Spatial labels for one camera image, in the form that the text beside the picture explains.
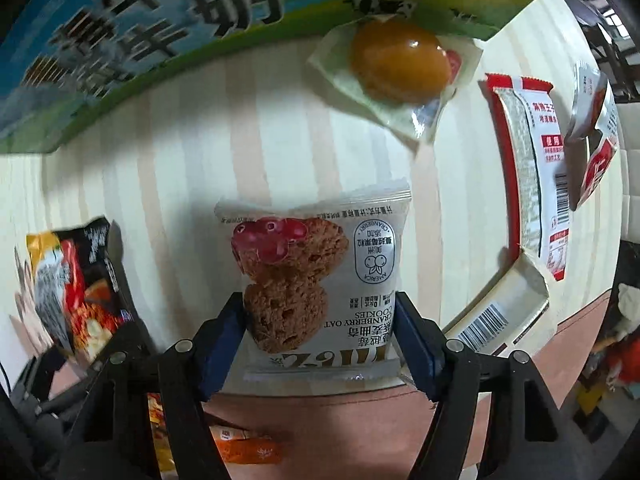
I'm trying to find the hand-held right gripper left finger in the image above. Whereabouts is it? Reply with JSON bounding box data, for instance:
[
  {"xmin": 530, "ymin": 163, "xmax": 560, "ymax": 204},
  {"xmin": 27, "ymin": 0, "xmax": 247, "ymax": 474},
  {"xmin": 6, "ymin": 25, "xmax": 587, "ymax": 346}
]
[{"xmin": 60, "ymin": 292, "xmax": 248, "ymax": 480}]

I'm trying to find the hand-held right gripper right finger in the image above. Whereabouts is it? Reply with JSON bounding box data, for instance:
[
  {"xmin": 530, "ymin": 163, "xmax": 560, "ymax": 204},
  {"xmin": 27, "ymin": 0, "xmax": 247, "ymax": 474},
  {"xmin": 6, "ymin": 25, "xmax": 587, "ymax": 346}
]
[{"xmin": 392, "ymin": 292, "xmax": 561, "ymax": 480}]

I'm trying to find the grey cookie packet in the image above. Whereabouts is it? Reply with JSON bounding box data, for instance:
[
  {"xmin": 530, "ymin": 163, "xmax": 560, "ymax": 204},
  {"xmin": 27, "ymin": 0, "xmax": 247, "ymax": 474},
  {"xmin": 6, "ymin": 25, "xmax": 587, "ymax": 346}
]
[{"xmin": 214, "ymin": 184, "xmax": 412, "ymax": 387}]

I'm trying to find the red and silver snack packet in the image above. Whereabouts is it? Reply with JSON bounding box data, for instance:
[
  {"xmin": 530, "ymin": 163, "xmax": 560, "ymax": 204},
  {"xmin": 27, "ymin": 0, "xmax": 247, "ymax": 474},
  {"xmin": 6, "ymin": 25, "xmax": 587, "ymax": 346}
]
[{"xmin": 482, "ymin": 73, "xmax": 572, "ymax": 282}]

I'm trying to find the printed cardboard box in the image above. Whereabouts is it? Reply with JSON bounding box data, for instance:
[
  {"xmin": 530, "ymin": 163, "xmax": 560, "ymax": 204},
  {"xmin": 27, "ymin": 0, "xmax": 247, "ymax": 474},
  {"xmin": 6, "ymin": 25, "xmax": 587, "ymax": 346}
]
[{"xmin": 0, "ymin": 0, "xmax": 576, "ymax": 157}]

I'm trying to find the orange snack packet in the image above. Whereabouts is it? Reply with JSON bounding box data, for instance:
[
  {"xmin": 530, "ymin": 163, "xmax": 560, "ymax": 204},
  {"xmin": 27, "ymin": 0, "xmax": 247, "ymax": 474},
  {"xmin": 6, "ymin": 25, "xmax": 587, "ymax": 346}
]
[{"xmin": 147, "ymin": 392, "xmax": 277, "ymax": 480}]

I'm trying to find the white packet with barcode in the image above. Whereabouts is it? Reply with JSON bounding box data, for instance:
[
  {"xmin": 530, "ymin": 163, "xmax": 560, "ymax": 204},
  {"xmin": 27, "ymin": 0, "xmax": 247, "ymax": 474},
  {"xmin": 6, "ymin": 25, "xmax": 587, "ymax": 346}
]
[{"xmin": 442, "ymin": 249, "xmax": 551, "ymax": 353}]

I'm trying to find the black and red snack packet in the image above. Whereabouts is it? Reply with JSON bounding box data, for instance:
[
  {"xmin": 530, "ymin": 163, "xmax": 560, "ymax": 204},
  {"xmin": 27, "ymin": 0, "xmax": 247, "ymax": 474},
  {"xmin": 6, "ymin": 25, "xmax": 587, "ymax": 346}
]
[{"xmin": 25, "ymin": 216, "xmax": 137, "ymax": 372}]

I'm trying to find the pile of clutter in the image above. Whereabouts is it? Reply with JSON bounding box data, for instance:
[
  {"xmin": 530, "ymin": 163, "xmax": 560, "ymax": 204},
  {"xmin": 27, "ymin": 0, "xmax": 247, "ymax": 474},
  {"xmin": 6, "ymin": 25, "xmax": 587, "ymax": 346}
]
[{"xmin": 575, "ymin": 282, "xmax": 640, "ymax": 428}]

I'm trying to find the small red snack packet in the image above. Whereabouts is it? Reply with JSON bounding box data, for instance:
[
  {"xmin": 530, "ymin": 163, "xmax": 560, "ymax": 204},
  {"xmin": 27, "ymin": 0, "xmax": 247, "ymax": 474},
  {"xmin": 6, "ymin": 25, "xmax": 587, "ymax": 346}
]
[{"xmin": 574, "ymin": 87, "xmax": 621, "ymax": 212}]

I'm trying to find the egg yolk pastry packet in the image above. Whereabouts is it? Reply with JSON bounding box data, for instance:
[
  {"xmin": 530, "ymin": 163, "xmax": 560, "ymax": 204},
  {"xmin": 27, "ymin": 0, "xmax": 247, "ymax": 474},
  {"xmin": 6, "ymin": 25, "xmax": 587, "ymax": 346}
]
[{"xmin": 306, "ymin": 19, "xmax": 485, "ymax": 142}]

